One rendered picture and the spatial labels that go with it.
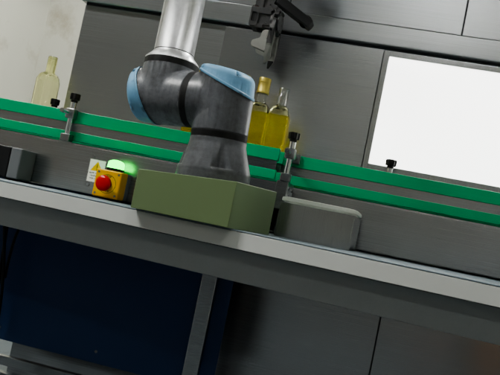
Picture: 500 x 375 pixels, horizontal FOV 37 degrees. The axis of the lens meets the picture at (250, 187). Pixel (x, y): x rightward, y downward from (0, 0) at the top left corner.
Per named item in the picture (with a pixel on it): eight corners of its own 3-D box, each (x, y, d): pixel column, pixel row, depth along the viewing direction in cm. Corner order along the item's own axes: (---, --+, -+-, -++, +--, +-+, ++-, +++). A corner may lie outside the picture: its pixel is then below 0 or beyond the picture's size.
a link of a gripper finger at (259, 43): (247, 61, 206) (255, 31, 208) (268, 64, 205) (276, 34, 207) (245, 56, 203) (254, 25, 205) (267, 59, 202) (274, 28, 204)
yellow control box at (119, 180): (126, 203, 196) (132, 175, 196) (115, 202, 188) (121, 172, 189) (101, 198, 197) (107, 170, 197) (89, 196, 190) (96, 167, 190)
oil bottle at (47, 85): (47, 143, 232) (65, 60, 234) (38, 140, 227) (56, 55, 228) (32, 140, 234) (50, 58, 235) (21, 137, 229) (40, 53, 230)
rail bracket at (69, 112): (74, 144, 202) (85, 95, 202) (62, 140, 195) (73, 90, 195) (60, 141, 203) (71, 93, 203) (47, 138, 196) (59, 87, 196)
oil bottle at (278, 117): (277, 185, 207) (292, 109, 208) (273, 184, 201) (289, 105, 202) (257, 181, 208) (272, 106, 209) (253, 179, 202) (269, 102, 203)
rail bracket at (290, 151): (296, 186, 199) (306, 139, 199) (287, 180, 182) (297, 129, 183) (285, 184, 199) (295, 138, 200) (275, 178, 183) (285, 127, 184)
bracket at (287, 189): (290, 212, 197) (296, 185, 197) (285, 210, 187) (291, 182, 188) (277, 209, 197) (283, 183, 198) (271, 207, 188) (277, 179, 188)
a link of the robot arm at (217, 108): (235, 131, 146) (245, 62, 146) (173, 124, 151) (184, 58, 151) (257, 140, 157) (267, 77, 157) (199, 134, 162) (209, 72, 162)
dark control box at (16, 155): (30, 183, 201) (37, 152, 202) (15, 181, 194) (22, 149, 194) (3, 178, 203) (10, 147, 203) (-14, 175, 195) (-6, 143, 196)
